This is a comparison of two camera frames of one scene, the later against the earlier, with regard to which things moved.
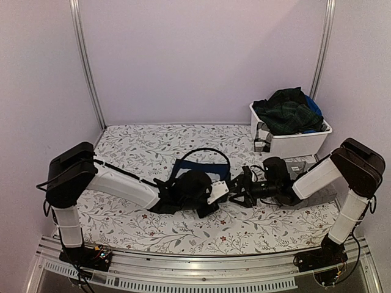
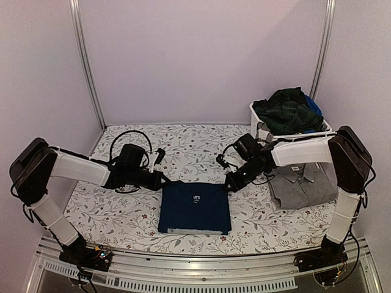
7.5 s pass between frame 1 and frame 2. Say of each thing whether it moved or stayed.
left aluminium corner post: stayed
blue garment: moved
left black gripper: moved
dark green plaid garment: stayed
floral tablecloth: stayed
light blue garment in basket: stayed
